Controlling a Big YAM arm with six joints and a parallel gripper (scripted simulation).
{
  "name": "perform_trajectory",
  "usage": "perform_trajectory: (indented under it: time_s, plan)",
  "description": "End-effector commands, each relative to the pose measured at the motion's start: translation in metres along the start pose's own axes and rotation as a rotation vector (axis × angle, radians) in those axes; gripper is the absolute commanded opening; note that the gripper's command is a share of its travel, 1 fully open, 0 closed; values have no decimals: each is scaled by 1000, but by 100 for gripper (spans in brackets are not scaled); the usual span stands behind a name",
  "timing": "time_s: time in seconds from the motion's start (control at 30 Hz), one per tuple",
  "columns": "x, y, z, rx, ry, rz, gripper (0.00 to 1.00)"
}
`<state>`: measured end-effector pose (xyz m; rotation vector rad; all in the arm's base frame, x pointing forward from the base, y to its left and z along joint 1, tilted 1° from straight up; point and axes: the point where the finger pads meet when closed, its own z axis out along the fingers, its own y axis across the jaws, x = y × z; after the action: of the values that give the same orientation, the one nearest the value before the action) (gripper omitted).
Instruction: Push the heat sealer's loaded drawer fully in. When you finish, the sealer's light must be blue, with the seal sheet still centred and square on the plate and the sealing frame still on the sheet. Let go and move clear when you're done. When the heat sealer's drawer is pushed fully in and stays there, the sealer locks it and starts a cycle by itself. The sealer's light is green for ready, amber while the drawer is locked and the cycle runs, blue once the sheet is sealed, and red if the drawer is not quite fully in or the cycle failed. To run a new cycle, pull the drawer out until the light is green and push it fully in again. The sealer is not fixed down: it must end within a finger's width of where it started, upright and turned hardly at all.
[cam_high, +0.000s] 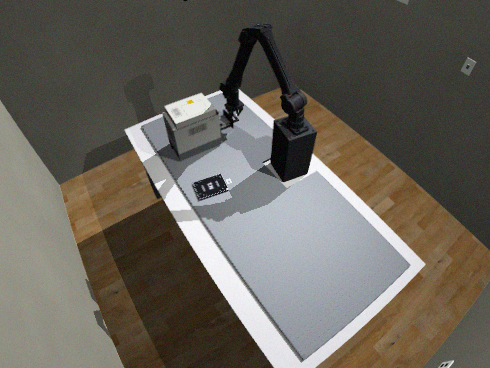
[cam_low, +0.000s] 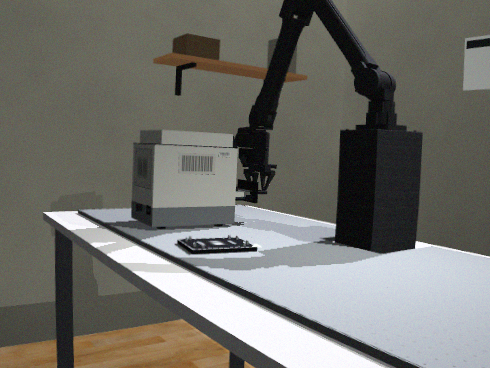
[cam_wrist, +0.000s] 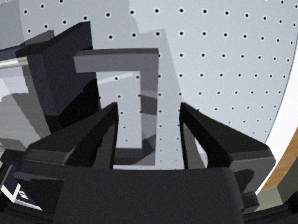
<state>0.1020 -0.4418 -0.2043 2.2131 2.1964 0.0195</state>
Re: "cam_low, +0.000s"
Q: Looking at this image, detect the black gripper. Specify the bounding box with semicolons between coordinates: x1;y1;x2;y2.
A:
242;148;277;191

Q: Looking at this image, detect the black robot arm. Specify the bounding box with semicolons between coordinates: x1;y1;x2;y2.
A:
235;0;407;165

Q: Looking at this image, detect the off-white box-shaped machine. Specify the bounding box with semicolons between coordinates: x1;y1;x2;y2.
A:
131;130;267;229

